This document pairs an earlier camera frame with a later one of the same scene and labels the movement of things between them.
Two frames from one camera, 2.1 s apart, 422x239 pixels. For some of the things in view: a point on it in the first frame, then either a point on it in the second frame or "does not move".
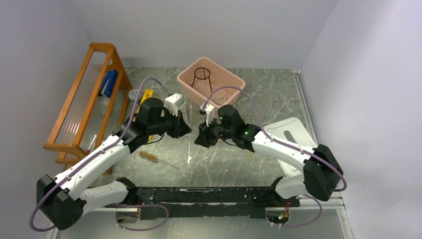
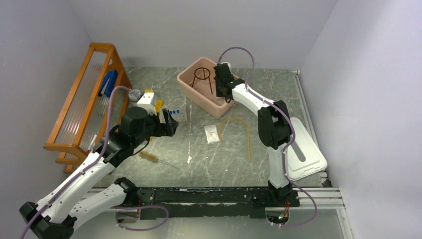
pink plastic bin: [198, 81] does not move
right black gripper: [205, 138] → [218, 93]
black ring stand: [204, 76] does not move
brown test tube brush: [154, 159] does not move
